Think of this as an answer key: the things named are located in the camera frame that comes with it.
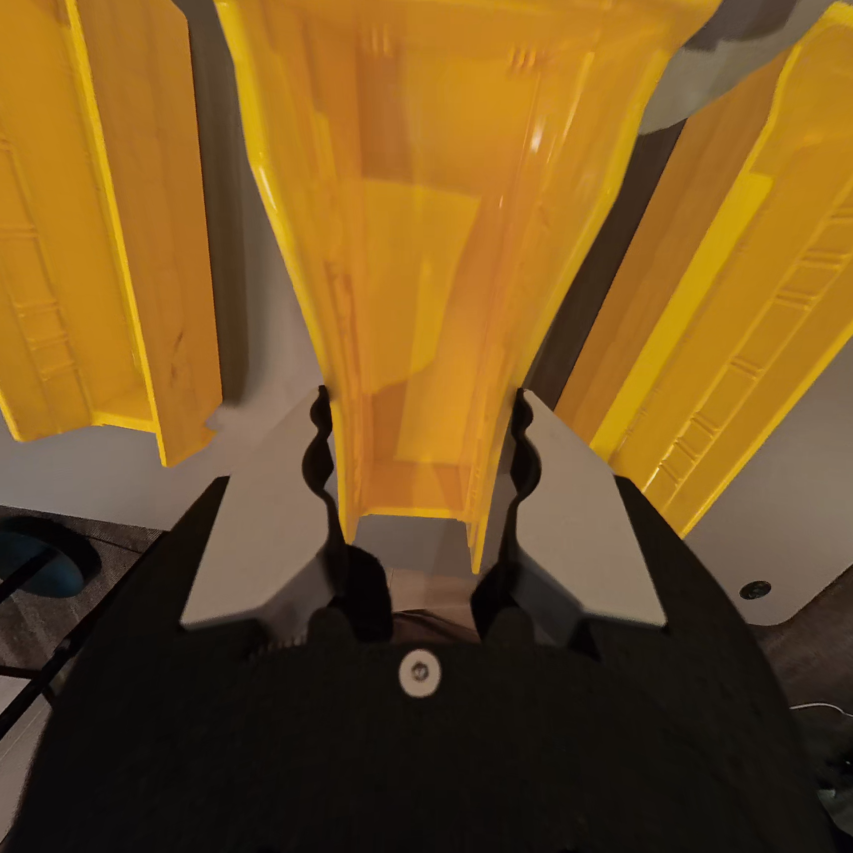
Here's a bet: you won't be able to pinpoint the yellow plastic storage bin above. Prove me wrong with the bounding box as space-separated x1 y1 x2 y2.
555 0 853 538
215 0 722 575
0 0 223 467

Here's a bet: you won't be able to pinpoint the blue object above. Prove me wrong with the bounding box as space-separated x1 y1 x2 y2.
0 526 88 598

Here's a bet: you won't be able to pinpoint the person's beige trousers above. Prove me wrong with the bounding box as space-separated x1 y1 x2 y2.
388 568 482 644

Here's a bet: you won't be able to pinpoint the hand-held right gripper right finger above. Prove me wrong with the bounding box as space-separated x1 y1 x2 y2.
470 388 667 646

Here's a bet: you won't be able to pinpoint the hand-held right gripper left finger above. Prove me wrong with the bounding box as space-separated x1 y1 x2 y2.
180 385 393 644

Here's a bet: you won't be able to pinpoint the grey desk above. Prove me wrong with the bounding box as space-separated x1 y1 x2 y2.
0 0 853 627

